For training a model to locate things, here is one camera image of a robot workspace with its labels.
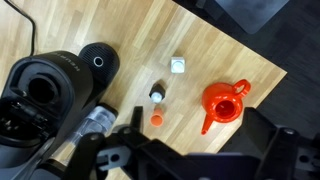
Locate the black coffee machine power cord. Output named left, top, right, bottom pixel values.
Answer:
left=3, top=0, right=37, bottom=57

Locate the black pod coffee machine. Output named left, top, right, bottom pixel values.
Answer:
left=0, top=41, right=121, bottom=180

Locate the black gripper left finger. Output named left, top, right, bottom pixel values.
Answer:
left=130, top=105, right=145, bottom=133

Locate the black coffee pod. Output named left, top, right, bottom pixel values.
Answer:
left=148, top=83, right=167, bottom=104

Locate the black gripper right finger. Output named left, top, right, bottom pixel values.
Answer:
left=240, top=106, right=278, bottom=161

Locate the white coffee pod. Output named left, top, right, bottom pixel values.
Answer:
left=170, top=56, right=186, bottom=75

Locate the small orange cup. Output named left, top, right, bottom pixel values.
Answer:
left=149, top=105, right=165, bottom=128

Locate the red ceramic kettle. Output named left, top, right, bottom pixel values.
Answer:
left=200, top=79, right=252, bottom=136

